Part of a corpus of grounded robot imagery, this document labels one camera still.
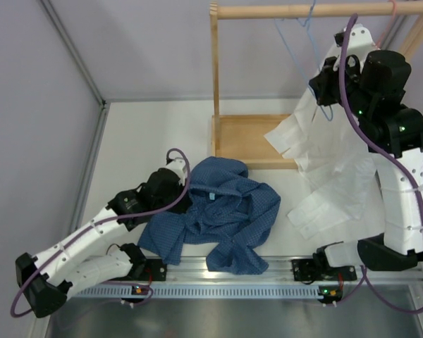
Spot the black right base bracket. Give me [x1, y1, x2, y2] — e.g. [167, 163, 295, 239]
[291, 258, 323, 284]

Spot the aluminium mounting rail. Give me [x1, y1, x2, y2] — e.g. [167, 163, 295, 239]
[66, 256, 423, 300]

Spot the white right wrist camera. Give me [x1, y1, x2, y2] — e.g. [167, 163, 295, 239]
[330, 23, 377, 59]

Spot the pink wire hanger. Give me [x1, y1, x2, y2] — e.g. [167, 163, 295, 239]
[372, 0, 398, 46]

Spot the black base bracket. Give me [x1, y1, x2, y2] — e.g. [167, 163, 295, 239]
[140, 258, 168, 282]
[291, 258, 323, 284]

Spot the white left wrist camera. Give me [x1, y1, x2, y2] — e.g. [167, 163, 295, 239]
[165, 158, 188, 186]

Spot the wooden clothes rack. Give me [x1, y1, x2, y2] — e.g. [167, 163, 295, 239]
[209, 1, 423, 170]

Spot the blue checked shirt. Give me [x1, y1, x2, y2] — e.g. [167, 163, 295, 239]
[137, 156, 281, 275]

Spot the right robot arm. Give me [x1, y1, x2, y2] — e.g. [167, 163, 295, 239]
[314, 50, 423, 280]

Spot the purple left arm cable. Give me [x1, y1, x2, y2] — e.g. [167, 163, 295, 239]
[9, 148, 190, 318]

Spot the black left base bracket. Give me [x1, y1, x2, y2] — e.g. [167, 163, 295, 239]
[140, 258, 168, 282]

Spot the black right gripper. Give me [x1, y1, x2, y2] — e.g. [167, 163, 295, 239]
[309, 55, 374, 120]

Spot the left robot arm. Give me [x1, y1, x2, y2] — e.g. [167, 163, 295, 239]
[16, 161, 190, 318]

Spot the aluminium corner frame profile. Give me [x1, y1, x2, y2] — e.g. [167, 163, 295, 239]
[37, 0, 109, 230]

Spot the white shirt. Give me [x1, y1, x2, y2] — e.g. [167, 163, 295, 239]
[263, 42, 389, 242]

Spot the light blue wire hanger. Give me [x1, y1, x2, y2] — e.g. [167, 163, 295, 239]
[273, 0, 334, 122]

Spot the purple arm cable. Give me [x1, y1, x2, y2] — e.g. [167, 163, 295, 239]
[9, 148, 190, 318]
[339, 13, 423, 314]

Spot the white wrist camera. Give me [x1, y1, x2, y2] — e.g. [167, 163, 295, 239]
[330, 23, 377, 59]
[165, 158, 188, 186]

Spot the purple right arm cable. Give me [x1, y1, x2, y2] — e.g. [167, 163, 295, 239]
[339, 13, 423, 314]

